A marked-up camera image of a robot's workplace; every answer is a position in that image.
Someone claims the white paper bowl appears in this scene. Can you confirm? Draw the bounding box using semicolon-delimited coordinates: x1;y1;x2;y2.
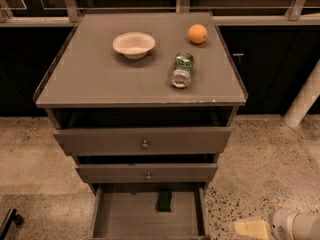
112;32;156;59

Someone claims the grey top drawer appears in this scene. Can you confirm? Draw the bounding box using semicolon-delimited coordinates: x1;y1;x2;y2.
54;127;231;156

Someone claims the grey middle drawer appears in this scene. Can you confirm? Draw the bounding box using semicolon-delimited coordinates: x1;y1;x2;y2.
76;163;217;183

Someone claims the orange fruit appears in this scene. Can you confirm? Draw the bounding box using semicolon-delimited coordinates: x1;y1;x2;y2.
188;24;208;44

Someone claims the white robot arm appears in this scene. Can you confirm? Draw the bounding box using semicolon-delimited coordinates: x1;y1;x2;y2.
231;60;320;240

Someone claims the metal railing frame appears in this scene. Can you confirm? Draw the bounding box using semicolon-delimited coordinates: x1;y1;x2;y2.
0;0;320;27

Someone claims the grey drawer cabinet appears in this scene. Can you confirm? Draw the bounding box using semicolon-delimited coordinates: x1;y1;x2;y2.
32;11;249;198

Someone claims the black caster wheel base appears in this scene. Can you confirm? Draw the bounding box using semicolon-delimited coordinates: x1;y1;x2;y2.
0;208;24;240

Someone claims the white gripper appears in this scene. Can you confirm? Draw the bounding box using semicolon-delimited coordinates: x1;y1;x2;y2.
234;208;299;240

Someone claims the dark green sponge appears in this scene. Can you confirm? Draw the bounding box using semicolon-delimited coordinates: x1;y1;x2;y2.
156;189;172;212

